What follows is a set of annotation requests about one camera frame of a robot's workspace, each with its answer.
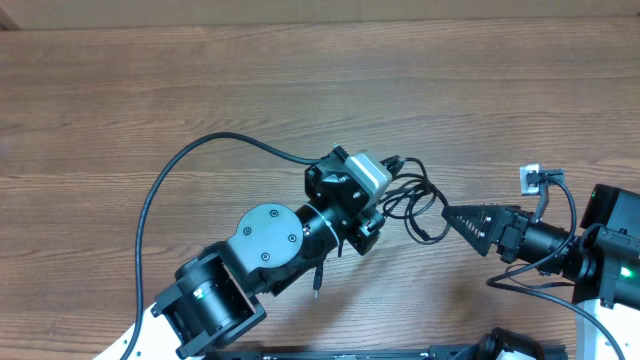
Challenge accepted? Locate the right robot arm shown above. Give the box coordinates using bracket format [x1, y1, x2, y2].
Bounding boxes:
[442, 177, 639, 359]

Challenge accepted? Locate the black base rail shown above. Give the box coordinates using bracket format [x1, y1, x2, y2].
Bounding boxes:
[199, 327, 569, 360]

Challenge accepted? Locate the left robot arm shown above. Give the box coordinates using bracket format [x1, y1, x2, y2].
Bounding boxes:
[99, 147, 398, 359]

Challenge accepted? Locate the black cable bundle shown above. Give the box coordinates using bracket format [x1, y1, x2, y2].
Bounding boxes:
[312, 155, 452, 300]

